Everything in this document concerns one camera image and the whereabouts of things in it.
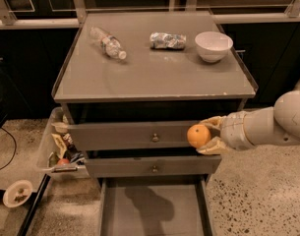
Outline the grey drawer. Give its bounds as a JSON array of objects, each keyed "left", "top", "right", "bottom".
[
  {"left": 68, "top": 120, "right": 198, "bottom": 151},
  {"left": 97, "top": 176, "right": 216, "bottom": 236},
  {"left": 85, "top": 155, "right": 221, "bottom": 178}
]

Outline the orange fruit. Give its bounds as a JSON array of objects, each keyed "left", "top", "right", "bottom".
[{"left": 187, "top": 124, "right": 211, "bottom": 148}]

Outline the white ceramic bowl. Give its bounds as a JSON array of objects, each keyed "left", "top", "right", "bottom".
[{"left": 195, "top": 31, "right": 233, "bottom": 63}]

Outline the yellow snack packet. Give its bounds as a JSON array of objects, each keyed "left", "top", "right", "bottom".
[{"left": 52, "top": 134, "right": 67, "bottom": 159}]

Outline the clear plastic water bottle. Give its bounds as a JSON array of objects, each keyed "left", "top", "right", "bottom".
[{"left": 90, "top": 27, "right": 127, "bottom": 60}]

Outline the crumpled silver snack bag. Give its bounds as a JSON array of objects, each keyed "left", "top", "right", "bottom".
[{"left": 150, "top": 32, "right": 186, "bottom": 50}]

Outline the grey bottom drawer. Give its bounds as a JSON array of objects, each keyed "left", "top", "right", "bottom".
[{"left": 97, "top": 176, "right": 216, "bottom": 236}]

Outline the grey drawer cabinet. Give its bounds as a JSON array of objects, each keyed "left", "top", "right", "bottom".
[{"left": 51, "top": 11, "right": 259, "bottom": 236}]

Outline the black floor cable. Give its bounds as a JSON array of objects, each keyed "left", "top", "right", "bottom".
[{"left": 0, "top": 123, "right": 18, "bottom": 175}]

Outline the clear plastic storage bin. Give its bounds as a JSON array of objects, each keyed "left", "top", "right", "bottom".
[{"left": 36, "top": 107, "right": 89, "bottom": 181}]

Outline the grey top drawer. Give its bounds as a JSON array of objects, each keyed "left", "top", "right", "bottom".
[{"left": 68, "top": 120, "right": 198, "bottom": 151}]

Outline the grey middle drawer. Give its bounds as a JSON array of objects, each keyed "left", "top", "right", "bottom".
[{"left": 85, "top": 155, "right": 221, "bottom": 178}]

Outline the metal railing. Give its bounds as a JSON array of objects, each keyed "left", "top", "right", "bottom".
[{"left": 0, "top": 0, "right": 300, "bottom": 29}]

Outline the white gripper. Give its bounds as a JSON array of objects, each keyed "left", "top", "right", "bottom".
[{"left": 197, "top": 111, "right": 255, "bottom": 155}]

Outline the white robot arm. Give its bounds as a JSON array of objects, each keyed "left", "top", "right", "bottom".
[{"left": 197, "top": 79, "right": 300, "bottom": 154}]

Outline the red round item in bin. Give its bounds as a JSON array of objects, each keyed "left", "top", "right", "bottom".
[{"left": 57, "top": 158, "right": 70, "bottom": 165}]

